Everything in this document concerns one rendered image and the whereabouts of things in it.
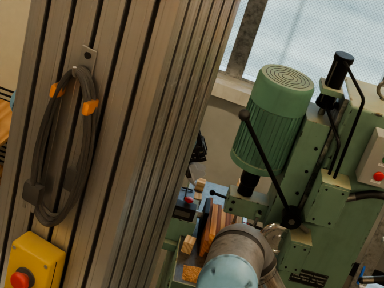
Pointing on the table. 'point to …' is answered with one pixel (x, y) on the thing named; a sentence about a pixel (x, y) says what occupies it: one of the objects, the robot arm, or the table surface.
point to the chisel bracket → (246, 204)
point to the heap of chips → (191, 273)
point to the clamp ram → (203, 216)
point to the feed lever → (292, 220)
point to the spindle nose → (247, 183)
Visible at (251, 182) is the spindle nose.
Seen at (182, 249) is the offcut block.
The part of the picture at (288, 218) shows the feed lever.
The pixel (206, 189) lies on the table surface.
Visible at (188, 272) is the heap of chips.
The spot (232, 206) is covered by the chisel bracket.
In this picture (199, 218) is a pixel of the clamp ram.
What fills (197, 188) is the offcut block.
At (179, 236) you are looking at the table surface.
